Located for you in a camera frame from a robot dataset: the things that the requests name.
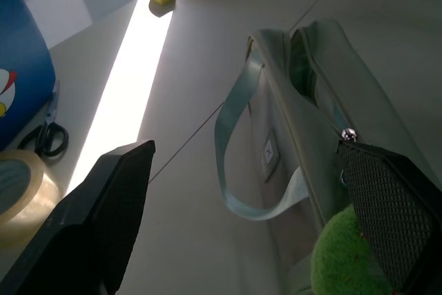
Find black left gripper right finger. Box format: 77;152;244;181
336;139;442;295

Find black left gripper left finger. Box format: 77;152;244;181
0;140;156;295

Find pale green zipper bag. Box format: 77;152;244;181
213;19;442;295

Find green plush toy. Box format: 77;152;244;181
309;204;394;295

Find clear packing tape roll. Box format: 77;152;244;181
0;150;65;240

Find blue plastic container with print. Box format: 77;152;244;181
0;0;57;153

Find black handled scissors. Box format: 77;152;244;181
17;80;70;158

